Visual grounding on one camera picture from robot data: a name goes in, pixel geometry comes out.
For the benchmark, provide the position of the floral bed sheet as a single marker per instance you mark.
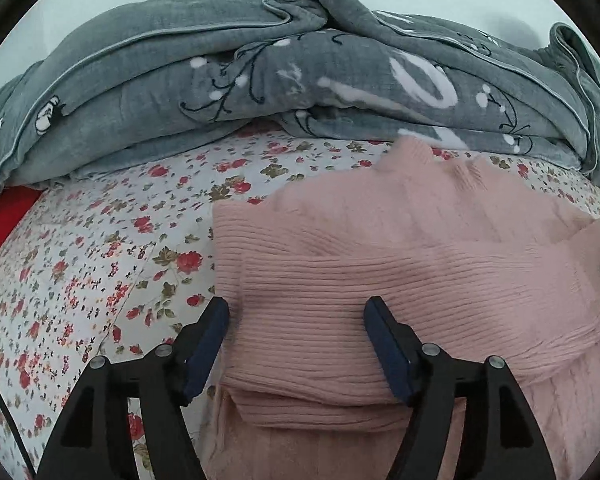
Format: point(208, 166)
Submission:
point(116, 266)

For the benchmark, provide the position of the pink knit sweater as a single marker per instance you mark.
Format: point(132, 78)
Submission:
point(469, 256)

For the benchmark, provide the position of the grey floral quilt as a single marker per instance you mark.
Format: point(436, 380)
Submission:
point(156, 78)

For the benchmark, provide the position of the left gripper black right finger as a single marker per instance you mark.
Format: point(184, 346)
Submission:
point(501, 438)

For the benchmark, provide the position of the red pillow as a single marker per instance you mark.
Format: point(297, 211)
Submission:
point(14, 205)

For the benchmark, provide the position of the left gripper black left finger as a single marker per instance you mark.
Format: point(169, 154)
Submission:
point(92, 436)

